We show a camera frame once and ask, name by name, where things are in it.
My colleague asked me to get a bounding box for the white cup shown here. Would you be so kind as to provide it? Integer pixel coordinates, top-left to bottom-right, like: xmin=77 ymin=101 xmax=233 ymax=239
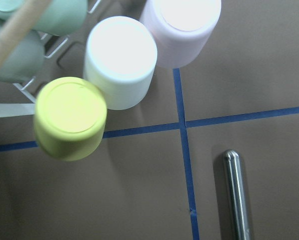
xmin=83 ymin=16 xmax=158 ymax=110

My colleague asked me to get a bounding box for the yellow green cup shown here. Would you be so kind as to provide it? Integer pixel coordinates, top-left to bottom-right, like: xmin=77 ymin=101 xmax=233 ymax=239
xmin=33 ymin=77 xmax=107 ymax=162

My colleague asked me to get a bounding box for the pink cup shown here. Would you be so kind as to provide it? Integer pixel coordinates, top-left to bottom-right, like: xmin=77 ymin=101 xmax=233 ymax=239
xmin=139 ymin=0 xmax=222 ymax=69

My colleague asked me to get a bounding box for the grey cup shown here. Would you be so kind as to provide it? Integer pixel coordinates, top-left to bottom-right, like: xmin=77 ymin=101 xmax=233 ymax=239
xmin=0 ymin=30 xmax=45 ymax=83

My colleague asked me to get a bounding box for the mint green cup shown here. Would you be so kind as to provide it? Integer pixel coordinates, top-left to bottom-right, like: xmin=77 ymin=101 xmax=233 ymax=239
xmin=0 ymin=0 xmax=88 ymax=36

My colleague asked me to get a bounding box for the white wire cup rack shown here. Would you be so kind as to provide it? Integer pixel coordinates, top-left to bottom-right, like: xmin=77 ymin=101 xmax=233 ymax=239
xmin=0 ymin=2 xmax=89 ymax=118

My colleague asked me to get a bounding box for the wooden rack handle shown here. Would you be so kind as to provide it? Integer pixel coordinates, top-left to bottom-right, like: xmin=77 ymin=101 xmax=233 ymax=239
xmin=0 ymin=0 xmax=51 ymax=68

